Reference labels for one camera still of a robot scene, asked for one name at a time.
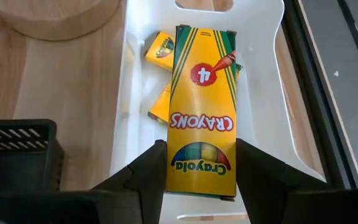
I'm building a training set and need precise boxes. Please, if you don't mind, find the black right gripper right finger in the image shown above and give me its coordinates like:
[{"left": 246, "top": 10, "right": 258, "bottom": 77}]
[{"left": 235, "top": 138, "right": 331, "bottom": 224}]

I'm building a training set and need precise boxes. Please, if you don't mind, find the black slotted plastic basket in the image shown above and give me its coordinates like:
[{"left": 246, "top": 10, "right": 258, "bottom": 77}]
[{"left": 0, "top": 119, "right": 65, "bottom": 192}]

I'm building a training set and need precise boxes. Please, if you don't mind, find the yellow Crayola crayon box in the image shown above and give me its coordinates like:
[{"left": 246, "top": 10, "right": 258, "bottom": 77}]
[
  {"left": 165, "top": 24, "right": 238, "bottom": 200},
  {"left": 144, "top": 30, "right": 176, "bottom": 72},
  {"left": 147, "top": 63, "right": 244, "bottom": 124}
]

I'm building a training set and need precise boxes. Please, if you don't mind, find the table lamp white shade wooden base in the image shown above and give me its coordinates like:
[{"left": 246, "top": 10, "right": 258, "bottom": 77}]
[{"left": 0, "top": 0, "right": 121, "bottom": 42}]

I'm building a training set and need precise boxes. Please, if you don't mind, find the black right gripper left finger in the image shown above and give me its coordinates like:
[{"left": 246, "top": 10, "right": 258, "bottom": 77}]
[{"left": 91, "top": 139, "right": 168, "bottom": 224}]

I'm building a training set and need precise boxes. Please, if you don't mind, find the white plastic bin with handles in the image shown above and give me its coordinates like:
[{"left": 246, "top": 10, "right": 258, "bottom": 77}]
[{"left": 109, "top": 0, "right": 328, "bottom": 224}]

